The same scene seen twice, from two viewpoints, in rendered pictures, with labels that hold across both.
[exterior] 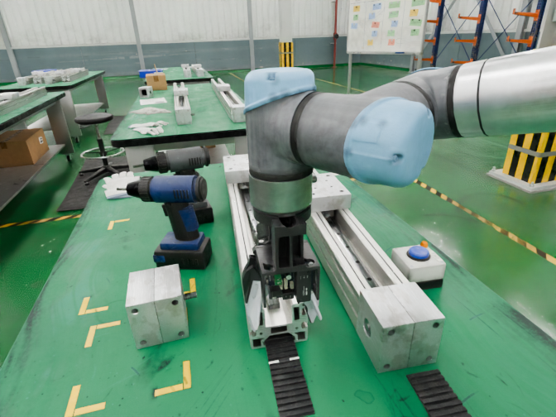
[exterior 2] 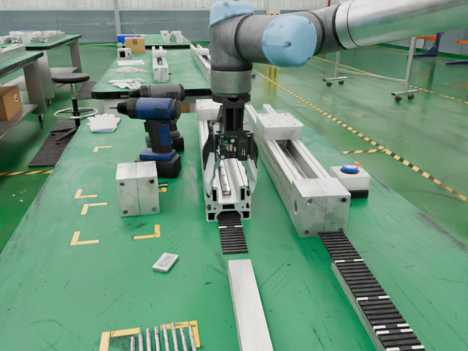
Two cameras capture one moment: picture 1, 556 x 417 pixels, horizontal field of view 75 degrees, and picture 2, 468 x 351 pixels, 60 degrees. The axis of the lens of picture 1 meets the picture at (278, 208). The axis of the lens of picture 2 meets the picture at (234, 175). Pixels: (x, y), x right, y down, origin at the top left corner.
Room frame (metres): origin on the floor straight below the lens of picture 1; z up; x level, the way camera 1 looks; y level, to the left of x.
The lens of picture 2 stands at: (-0.35, -0.05, 1.22)
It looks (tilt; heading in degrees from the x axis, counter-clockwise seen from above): 22 degrees down; 3
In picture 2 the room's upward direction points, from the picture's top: straight up
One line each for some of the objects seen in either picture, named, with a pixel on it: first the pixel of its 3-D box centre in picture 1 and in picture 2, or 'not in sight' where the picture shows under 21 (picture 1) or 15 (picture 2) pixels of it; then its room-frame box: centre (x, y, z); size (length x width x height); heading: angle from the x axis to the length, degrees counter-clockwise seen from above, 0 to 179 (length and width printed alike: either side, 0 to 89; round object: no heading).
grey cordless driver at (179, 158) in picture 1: (176, 188); (154, 118); (0.93, 0.28, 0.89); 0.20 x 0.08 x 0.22; 111
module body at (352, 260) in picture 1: (320, 212); (276, 145); (0.89, -0.12, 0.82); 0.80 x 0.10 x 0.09; 9
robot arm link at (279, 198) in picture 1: (283, 188); (232, 81); (0.40, -0.01, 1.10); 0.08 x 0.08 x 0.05
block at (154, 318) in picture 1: (165, 303); (143, 187); (0.53, 0.21, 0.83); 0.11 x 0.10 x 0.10; 106
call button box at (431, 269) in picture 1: (413, 266); (345, 181); (0.63, -0.28, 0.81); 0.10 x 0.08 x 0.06; 99
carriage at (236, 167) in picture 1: (242, 171); (212, 113); (1.10, 0.11, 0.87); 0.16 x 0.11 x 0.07; 9
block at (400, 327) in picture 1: (404, 323); (324, 206); (0.45, -0.20, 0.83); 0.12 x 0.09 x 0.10; 99
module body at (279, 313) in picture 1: (251, 219); (216, 147); (0.86, 0.07, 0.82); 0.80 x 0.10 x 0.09; 9
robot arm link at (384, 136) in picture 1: (370, 133); (283, 39); (0.34, -0.09, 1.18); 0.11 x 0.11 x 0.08; 47
